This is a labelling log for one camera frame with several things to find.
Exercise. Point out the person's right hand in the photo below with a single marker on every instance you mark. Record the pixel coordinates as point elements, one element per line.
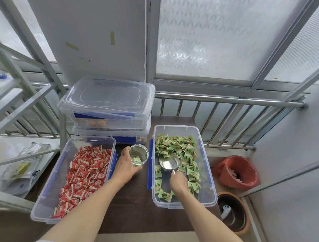
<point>179,184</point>

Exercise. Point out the person's left hand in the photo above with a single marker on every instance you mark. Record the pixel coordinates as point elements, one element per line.
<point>122,170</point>

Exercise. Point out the person's left thumb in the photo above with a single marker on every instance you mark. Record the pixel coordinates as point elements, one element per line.
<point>135,170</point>

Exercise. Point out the person's right fingers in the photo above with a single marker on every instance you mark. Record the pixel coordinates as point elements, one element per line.
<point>173,179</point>

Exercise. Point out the metal scoop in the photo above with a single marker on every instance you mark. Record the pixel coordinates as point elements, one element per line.
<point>169,163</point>

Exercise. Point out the clear plastic jar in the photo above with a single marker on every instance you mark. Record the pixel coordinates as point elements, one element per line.
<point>139,152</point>

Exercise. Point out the person's right forearm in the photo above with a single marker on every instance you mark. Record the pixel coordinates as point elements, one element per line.
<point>206,219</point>

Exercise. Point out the person's left forearm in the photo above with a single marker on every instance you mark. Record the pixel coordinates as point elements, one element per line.
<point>84,212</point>

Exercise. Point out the green candy packet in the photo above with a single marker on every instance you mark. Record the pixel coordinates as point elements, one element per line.
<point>136,160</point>

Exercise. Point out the pile of green candy packets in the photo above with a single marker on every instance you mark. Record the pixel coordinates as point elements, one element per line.
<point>189,154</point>

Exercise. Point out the clear bin with blue latches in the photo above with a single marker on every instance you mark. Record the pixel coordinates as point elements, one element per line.
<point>49,184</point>
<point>206,184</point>

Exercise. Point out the pile of red candy packets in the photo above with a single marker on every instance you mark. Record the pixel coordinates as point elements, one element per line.
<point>82,177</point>

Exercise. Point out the brown round snacks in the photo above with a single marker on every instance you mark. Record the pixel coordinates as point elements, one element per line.
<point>97,123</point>

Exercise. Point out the white plastic object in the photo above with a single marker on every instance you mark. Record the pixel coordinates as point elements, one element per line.
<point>225,212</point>

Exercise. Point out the red bag waste bin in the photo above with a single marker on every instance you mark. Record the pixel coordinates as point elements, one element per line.
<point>245,174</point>

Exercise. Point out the brown clay pot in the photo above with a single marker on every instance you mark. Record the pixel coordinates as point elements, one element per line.
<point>238,212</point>

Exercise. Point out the large lidded clear storage box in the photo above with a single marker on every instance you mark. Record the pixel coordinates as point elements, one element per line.
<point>107,99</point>

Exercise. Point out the steel railing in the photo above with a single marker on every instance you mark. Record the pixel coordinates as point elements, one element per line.
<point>224,100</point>

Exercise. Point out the clear plastic bags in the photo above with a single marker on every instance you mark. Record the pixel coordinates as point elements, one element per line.
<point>25,164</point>

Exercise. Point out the yellow tape strip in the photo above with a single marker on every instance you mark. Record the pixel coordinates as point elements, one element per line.
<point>112,38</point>
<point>72,46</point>

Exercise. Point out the grey metal shelf rack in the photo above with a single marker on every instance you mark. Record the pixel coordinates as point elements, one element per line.
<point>22,74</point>

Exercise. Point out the frosted glass window frame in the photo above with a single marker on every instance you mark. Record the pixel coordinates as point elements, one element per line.
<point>152,49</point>

